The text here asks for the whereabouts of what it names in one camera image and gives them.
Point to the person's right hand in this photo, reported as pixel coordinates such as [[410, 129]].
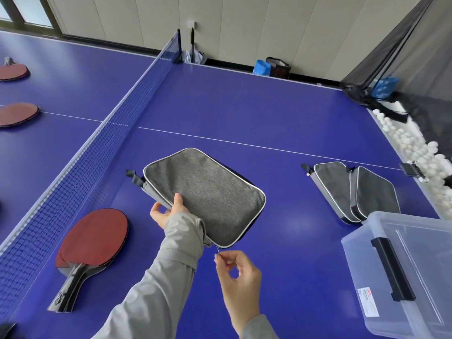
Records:
[[243, 296]]

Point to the person's left hand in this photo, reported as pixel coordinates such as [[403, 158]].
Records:
[[159, 215]]

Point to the person's right thumb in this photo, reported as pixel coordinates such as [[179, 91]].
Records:
[[221, 273]]

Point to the person's left thumb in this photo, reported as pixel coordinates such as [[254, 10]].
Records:
[[178, 202]]

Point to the grey zippered racket case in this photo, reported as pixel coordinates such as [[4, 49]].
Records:
[[208, 194], [330, 181], [376, 194]]

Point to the person's left forearm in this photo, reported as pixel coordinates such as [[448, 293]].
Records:
[[159, 278]]

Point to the person's right forearm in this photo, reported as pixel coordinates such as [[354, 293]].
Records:
[[256, 330]]

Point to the red table tennis racket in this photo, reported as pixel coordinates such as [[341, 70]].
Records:
[[76, 294], [17, 114], [97, 236], [14, 71]]

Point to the blue table tennis net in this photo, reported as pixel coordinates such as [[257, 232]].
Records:
[[88, 155]]

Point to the white plastic bag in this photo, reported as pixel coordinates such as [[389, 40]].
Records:
[[197, 58]]

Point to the white box label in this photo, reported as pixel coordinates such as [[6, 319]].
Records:
[[368, 302]]

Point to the blue plastic bin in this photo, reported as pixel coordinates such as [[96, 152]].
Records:
[[262, 68]]

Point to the black pole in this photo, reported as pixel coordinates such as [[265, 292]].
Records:
[[192, 42]]

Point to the black bag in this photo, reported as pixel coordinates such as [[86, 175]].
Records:
[[279, 68]]

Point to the black box lid latch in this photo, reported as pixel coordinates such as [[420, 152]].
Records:
[[392, 270]]

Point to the clear plastic storage box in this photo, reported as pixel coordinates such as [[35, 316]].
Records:
[[416, 264]]

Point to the black round object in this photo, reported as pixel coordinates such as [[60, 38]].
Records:
[[7, 331]]

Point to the black metal clamp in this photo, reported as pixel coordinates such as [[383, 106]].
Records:
[[413, 170]]

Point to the pile of white balls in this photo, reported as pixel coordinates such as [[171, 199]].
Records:
[[420, 155]]

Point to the dark framed window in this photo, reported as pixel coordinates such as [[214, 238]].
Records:
[[28, 10]]

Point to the black ball catch net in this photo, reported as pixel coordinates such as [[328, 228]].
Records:
[[395, 49]]

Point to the black net post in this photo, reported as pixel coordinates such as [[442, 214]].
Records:
[[177, 49]]

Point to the white wall outlet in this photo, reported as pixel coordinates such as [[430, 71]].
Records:
[[191, 25]]

